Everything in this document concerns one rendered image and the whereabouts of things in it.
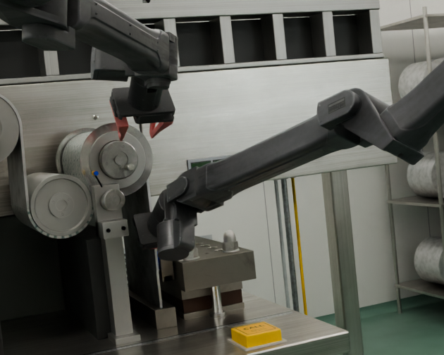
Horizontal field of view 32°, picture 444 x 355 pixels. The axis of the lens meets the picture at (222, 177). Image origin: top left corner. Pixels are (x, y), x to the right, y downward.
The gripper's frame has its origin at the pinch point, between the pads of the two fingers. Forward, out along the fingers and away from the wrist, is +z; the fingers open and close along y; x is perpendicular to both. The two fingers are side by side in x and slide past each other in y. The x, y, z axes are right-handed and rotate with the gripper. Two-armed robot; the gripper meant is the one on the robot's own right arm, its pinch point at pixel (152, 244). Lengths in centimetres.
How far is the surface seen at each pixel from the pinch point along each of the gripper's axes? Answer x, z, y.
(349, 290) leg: -3, 56, 74
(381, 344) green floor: 12, 233, 187
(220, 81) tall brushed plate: 45, 9, 32
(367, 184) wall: 113, 239, 225
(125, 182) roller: 10.3, -9.3, -4.9
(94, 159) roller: 14.8, -12.0, -10.5
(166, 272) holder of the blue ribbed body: -5.8, 1.9, 2.0
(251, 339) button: -27.7, -17.2, 7.5
